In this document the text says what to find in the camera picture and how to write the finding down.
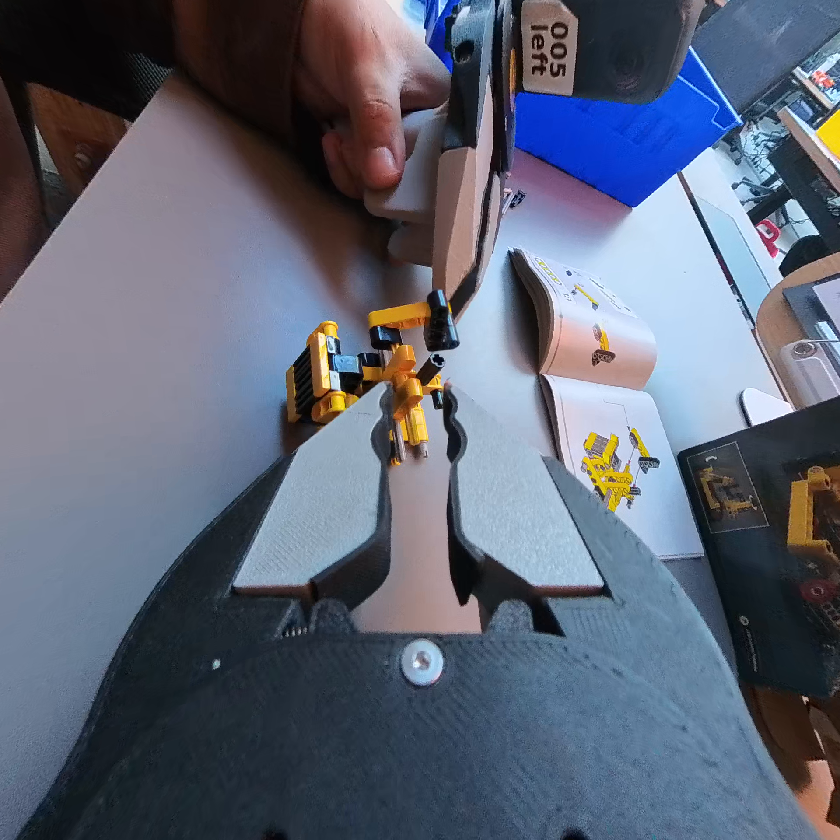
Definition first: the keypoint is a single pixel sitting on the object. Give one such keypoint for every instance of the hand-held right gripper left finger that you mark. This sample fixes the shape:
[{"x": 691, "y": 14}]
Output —
[{"x": 315, "y": 512}]

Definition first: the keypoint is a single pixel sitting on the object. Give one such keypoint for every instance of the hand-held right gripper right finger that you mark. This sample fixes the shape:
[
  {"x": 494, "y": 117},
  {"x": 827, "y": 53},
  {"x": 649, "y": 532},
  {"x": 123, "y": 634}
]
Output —
[{"x": 518, "y": 518}]

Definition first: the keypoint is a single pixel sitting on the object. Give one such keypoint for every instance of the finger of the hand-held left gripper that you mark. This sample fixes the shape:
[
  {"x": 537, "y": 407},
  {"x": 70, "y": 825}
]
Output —
[{"x": 463, "y": 223}]

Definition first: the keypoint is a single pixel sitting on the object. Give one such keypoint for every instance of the black lego connector piece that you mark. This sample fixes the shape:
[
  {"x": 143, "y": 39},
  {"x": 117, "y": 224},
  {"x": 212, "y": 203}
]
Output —
[{"x": 438, "y": 328}]

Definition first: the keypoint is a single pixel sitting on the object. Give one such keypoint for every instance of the yellow black lego vehicle model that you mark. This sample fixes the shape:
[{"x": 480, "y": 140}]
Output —
[{"x": 319, "y": 367}]

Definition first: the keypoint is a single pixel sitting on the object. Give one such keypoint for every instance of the black lego pin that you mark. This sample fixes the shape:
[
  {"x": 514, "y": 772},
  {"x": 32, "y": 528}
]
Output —
[{"x": 517, "y": 198}]

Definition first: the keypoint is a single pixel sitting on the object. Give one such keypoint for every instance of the open lego instruction booklet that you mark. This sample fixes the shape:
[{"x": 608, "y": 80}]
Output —
[{"x": 656, "y": 512}]

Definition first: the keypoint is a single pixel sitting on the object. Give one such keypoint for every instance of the black lego box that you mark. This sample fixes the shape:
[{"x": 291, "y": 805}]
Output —
[{"x": 754, "y": 590}]

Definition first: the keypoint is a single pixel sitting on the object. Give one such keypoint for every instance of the person's left hand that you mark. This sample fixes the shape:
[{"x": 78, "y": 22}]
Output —
[{"x": 354, "y": 72}]

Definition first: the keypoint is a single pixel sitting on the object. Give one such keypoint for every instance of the blue plastic bin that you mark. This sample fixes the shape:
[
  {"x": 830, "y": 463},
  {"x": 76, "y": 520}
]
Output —
[{"x": 623, "y": 157}]

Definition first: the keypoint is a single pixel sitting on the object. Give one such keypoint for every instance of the dark monitor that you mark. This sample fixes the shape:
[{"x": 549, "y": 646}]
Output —
[{"x": 768, "y": 39}]

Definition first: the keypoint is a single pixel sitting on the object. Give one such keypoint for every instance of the yellow box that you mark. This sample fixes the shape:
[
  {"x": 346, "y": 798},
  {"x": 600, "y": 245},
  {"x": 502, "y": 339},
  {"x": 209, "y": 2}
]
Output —
[{"x": 828, "y": 134}]

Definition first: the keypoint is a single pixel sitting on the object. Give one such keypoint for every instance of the grey flat board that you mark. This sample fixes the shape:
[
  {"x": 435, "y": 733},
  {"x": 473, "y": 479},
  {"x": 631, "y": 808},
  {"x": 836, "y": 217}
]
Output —
[{"x": 728, "y": 249}]

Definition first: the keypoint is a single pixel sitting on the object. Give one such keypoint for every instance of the red stool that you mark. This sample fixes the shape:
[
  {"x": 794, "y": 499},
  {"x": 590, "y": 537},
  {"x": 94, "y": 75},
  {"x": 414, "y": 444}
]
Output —
[{"x": 768, "y": 237}]

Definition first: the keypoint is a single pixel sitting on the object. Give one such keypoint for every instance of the white rounded device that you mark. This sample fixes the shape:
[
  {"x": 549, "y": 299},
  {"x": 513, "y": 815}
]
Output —
[{"x": 764, "y": 407}]

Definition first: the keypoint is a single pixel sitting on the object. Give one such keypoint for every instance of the round wooden table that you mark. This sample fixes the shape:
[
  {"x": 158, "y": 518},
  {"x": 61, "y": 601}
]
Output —
[{"x": 771, "y": 328}]

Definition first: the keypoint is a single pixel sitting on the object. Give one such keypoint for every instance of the dark tablet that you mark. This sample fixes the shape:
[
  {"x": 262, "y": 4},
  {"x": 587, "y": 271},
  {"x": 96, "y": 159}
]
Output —
[{"x": 817, "y": 308}]

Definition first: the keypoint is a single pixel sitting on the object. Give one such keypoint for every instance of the black mesh chair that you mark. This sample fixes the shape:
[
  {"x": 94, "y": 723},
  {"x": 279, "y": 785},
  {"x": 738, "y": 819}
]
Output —
[{"x": 65, "y": 46}]

